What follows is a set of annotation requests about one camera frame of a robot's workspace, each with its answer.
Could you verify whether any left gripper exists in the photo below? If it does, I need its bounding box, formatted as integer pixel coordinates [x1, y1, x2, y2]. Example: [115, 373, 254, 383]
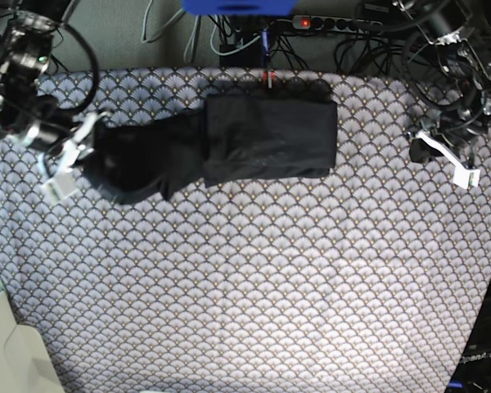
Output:
[407, 129, 475, 169]

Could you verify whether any dark T-shirt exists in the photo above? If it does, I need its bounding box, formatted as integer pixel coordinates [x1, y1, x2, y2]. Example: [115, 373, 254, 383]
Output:
[88, 95, 337, 205]

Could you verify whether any orange table clamp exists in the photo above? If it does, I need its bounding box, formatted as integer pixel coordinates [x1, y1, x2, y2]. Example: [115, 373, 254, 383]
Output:
[263, 70, 275, 89]

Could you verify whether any fan-patterned tablecloth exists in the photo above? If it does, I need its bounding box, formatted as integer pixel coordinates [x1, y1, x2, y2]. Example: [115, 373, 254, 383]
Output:
[0, 71, 491, 392]

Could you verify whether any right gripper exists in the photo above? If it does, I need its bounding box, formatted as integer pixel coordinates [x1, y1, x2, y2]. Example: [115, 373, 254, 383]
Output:
[38, 111, 110, 180]

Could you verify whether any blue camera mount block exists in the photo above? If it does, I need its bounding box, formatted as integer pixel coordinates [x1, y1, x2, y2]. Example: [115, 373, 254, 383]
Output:
[182, 0, 295, 16]

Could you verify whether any black power strip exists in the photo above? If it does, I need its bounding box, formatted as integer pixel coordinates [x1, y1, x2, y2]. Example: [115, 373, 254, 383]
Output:
[290, 15, 361, 34]

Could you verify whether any beige cabinet corner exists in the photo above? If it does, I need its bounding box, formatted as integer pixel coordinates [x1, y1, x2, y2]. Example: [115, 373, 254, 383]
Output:
[0, 278, 64, 392]

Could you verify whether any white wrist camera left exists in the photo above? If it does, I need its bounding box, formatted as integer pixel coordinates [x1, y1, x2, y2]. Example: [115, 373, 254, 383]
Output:
[453, 166, 480, 189]

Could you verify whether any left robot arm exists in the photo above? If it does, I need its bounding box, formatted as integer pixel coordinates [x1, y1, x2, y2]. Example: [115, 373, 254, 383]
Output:
[393, 1, 491, 170]

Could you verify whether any black OpenArm box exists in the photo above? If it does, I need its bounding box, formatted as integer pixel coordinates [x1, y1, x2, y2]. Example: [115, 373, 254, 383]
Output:
[446, 280, 491, 392]

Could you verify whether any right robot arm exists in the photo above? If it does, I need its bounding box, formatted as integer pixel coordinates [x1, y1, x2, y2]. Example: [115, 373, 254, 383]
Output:
[0, 1, 103, 171]

